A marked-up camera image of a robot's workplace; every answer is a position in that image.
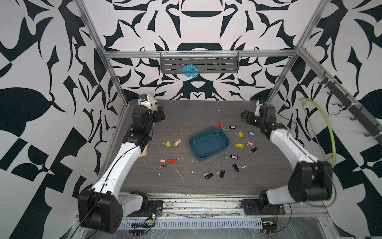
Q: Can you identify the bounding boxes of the black key fob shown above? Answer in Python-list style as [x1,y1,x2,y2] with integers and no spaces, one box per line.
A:
[233,164,240,172]
[219,169,225,179]
[204,171,213,180]
[249,147,258,154]

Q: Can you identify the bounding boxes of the long yellow key tag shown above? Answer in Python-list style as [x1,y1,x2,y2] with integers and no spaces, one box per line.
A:
[174,139,182,146]

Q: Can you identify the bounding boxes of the teal plastic storage box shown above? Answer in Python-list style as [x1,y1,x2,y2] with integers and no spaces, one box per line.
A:
[189,127,230,161]

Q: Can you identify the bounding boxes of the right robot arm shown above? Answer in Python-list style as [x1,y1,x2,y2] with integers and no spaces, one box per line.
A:
[241,102,334,207]

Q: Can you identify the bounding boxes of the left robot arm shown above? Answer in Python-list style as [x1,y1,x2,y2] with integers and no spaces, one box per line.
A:
[78,105,165,234]

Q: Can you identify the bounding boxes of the white teddy bear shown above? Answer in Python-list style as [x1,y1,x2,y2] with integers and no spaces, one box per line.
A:
[138,94,159,111]

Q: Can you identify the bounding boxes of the yellow sponge packet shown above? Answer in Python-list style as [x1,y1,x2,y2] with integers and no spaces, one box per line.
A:
[140,145,148,157]

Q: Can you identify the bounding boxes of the teal scrunchie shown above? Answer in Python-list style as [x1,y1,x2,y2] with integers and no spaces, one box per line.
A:
[182,64,198,78]

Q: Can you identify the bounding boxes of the grey slotted wall shelf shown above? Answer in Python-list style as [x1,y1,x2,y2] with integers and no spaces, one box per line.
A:
[159,52,239,74]

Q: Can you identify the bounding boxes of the green hose loop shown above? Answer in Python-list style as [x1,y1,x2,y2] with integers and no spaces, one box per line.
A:
[299,97,338,173]

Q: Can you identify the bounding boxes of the dark wall hook rail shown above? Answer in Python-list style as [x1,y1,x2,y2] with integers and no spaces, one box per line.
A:
[320,71,382,144]

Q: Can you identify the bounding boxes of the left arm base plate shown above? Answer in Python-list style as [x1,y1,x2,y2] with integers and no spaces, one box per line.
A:
[129,200,164,217]

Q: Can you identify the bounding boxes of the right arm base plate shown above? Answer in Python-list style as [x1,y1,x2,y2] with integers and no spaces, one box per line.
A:
[240,199,286,216]

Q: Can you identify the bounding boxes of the white slotted cable duct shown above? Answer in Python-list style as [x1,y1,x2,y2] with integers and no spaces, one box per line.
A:
[119,217,263,231]

